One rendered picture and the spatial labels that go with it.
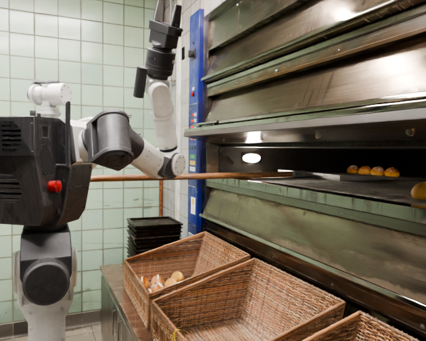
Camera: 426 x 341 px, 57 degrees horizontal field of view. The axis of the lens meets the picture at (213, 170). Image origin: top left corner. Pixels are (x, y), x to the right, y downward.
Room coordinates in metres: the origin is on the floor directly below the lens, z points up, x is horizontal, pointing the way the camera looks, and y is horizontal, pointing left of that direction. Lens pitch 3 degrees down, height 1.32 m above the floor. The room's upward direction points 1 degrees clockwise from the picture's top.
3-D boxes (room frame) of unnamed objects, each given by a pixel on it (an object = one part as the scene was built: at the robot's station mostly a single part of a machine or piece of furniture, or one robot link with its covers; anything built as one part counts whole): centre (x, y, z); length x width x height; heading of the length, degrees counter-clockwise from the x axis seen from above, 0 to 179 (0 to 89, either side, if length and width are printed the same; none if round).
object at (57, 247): (1.12, 0.48, 1.00); 0.28 x 0.13 x 0.18; 23
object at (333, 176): (2.23, -0.67, 1.20); 0.55 x 0.36 x 0.03; 23
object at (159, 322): (1.36, -0.10, 0.72); 0.56 x 0.49 x 0.28; 26
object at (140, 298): (1.92, 0.15, 0.72); 0.56 x 0.49 x 0.28; 23
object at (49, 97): (1.20, 0.49, 1.47); 0.10 x 0.07 x 0.09; 79
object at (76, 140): (1.14, 0.51, 1.27); 0.34 x 0.30 x 0.36; 79
